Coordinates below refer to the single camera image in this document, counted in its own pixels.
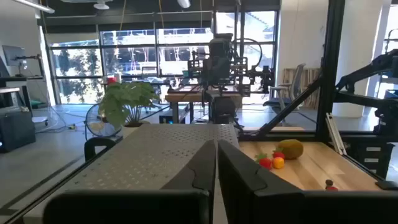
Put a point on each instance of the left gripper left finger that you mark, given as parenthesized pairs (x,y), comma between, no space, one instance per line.
(199,174)

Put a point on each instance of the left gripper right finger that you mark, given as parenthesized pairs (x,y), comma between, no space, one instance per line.
(242,193)

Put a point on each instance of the red strawberry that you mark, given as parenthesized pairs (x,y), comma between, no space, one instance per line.
(278,154)
(264,162)

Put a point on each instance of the small orange yellow fruit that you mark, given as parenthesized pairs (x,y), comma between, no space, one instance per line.
(278,163)

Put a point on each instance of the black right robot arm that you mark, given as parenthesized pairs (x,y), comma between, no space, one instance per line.
(222,109)

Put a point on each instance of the black machine rig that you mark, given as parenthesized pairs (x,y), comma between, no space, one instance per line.
(258,77)

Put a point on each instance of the wooden workbench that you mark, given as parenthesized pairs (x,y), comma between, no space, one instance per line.
(183,97)

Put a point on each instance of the grey perforated metal shelf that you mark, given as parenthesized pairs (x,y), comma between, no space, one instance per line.
(140,155)

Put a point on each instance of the grey office chair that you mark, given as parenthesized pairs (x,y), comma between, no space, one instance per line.
(293,84)

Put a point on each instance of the small dark blueberry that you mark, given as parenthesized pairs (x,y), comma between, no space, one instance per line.
(329,182)

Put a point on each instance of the red raspberry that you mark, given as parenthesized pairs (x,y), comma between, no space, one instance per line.
(332,188)

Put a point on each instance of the wooden boards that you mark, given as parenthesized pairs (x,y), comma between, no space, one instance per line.
(311,87)

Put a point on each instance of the green plant in white pot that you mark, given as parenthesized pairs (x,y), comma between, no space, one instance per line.
(124,99)

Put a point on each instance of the white cup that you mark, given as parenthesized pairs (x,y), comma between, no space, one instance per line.
(118,77)

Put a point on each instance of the red cup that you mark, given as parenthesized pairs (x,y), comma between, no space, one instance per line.
(111,80)

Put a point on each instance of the white aluminium bar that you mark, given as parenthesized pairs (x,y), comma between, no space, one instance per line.
(335,133)

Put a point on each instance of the black arched object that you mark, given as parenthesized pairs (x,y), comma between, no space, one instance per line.
(90,147)

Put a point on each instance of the black floor fan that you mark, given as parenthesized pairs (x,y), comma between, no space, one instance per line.
(93,127)

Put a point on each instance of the black drawer cabinet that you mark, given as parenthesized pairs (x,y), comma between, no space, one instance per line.
(360,161)

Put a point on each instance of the grey desktop monitor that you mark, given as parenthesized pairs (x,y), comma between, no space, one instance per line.
(14,56)

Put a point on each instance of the black edge bracket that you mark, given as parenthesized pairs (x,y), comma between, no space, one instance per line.
(387,185)

